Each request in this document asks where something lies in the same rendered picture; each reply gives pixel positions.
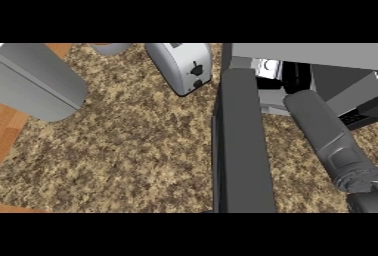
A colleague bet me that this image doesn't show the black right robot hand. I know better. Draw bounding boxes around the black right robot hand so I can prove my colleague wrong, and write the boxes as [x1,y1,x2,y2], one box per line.
[255,61,315,96]

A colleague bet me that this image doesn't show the white milk carton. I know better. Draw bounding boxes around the white milk carton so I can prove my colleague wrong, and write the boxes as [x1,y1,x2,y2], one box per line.
[256,58,286,80]

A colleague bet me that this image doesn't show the grey microwave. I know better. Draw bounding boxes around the grey microwave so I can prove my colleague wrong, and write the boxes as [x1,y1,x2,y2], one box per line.
[221,42,378,132]

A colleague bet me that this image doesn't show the silver toaster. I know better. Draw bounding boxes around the silver toaster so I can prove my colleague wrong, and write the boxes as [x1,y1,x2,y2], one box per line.
[144,42,215,98]

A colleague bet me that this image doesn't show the small grey container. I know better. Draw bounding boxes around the small grey container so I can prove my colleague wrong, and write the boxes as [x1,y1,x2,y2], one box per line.
[91,42,133,56]

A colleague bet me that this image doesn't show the pale grey rounded appliance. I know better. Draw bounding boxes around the pale grey rounded appliance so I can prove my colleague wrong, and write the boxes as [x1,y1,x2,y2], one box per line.
[0,42,91,123]

